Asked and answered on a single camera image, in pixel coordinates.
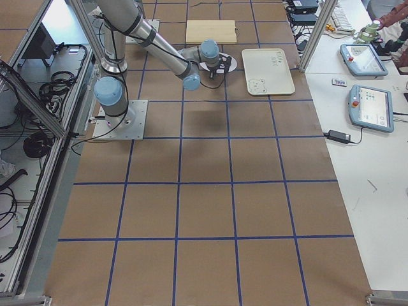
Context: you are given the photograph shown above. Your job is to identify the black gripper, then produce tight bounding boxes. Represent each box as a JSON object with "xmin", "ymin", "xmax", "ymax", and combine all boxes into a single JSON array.
[{"xmin": 207, "ymin": 54, "xmax": 232, "ymax": 79}]

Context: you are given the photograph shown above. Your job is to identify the white round plate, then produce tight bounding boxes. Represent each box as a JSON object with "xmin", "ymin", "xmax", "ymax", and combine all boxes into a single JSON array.
[{"xmin": 218, "ymin": 52, "xmax": 237, "ymax": 74}]

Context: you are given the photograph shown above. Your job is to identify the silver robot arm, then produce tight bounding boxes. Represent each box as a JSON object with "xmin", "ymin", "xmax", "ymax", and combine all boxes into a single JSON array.
[{"xmin": 94, "ymin": 1, "xmax": 232, "ymax": 130}]

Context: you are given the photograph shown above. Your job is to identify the cream bear tray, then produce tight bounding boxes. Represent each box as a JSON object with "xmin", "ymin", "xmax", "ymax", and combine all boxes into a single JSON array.
[{"xmin": 242, "ymin": 48, "xmax": 295, "ymax": 96}]

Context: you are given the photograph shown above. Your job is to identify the bamboo cutting board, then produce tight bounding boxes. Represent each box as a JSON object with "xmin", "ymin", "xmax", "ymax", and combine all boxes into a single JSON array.
[{"xmin": 186, "ymin": 20, "xmax": 237, "ymax": 44}]

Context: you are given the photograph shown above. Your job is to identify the black power brick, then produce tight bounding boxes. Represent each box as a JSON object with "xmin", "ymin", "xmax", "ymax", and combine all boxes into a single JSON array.
[{"xmin": 286, "ymin": 0, "xmax": 318, "ymax": 26}]

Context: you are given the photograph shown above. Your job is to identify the small label card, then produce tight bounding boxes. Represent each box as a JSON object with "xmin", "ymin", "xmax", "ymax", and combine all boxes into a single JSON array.
[{"xmin": 331, "ymin": 78, "xmax": 347, "ymax": 87}]

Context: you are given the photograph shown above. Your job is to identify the white keyboard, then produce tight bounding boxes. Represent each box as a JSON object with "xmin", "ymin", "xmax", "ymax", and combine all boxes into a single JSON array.
[{"xmin": 331, "ymin": 6, "xmax": 355, "ymax": 34}]

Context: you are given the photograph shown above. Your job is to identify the far teach pendant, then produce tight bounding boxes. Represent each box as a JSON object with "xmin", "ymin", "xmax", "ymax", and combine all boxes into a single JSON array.
[{"xmin": 339, "ymin": 44, "xmax": 388, "ymax": 77}]

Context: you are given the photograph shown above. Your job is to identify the teach pendant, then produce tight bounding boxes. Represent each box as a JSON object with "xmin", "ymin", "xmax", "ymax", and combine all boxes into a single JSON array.
[
  {"xmin": 348, "ymin": 85, "xmax": 394, "ymax": 133},
  {"xmin": 339, "ymin": 44, "xmax": 388, "ymax": 77}
]

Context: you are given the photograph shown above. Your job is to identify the black power adapter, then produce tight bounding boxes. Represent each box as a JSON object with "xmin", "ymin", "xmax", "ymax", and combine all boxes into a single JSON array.
[{"xmin": 323, "ymin": 129, "xmax": 351, "ymax": 144}]

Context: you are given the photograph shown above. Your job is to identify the near teach pendant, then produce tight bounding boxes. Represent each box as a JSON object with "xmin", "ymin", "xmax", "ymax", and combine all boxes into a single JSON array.
[{"xmin": 348, "ymin": 85, "xmax": 394, "ymax": 133}]

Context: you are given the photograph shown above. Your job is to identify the black monitor box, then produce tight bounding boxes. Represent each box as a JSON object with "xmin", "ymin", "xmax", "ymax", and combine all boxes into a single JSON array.
[{"xmin": 22, "ymin": 23, "xmax": 56, "ymax": 67}]

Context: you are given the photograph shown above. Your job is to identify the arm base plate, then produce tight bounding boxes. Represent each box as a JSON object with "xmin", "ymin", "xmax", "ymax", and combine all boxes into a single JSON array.
[
  {"xmin": 126, "ymin": 19, "xmax": 160, "ymax": 44},
  {"xmin": 93, "ymin": 99, "xmax": 149, "ymax": 142}
]

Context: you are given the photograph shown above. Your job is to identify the aluminium frame post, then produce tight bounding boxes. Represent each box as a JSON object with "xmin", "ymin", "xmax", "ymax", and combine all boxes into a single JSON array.
[{"xmin": 298, "ymin": 0, "xmax": 337, "ymax": 73}]

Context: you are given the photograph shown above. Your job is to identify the aluminium side frame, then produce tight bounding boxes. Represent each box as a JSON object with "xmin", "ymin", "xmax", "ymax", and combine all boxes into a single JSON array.
[{"xmin": 1, "ymin": 1, "xmax": 93, "ymax": 298}]

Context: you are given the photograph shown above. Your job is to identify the coiled black cable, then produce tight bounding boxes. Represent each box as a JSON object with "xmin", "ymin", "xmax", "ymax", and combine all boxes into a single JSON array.
[{"xmin": 23, "ymin": 131, "xmax": 53, "ymax": 159}]

